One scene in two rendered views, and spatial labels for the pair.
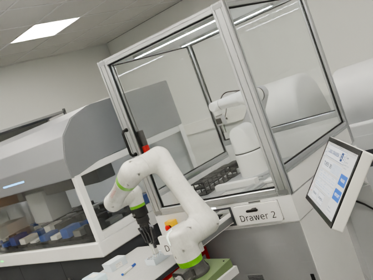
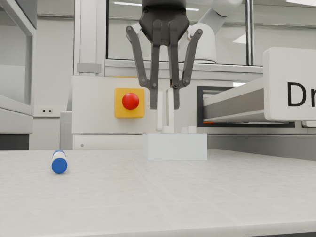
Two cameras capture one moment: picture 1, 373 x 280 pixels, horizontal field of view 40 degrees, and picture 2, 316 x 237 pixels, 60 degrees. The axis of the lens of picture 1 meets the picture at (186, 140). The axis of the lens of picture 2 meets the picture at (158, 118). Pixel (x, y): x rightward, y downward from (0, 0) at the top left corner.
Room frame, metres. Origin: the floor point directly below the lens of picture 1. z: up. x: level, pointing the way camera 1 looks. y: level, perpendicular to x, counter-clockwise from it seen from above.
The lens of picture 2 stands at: (2.65, 0.76, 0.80)
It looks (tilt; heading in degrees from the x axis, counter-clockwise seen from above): 3 degrees up; 309
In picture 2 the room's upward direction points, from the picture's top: straight up
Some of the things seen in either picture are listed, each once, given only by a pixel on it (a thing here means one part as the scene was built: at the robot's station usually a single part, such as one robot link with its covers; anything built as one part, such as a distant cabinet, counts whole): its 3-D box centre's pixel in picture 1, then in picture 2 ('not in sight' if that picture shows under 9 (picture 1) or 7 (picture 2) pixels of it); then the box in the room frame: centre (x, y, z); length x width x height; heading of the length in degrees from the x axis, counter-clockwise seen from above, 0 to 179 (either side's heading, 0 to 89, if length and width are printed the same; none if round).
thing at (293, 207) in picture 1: (259, 188); (203, 118); (3.26, -0.33, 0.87); 1.02 x 0.95 x 0.14; 49
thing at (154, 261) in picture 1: (157, 258); (170, 145); (2.91, 0.40, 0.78); 0.12 x 0.08 x 0.04; 135
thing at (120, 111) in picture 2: (171, 225); (129, 103); (3.12, 0.27, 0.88); 0.07 x 0.05 x 0.07; 49
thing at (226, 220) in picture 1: (202, 229); (272, 106); (2.84, 0.09, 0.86); 0.40 x 0.26 x 0.06; 139
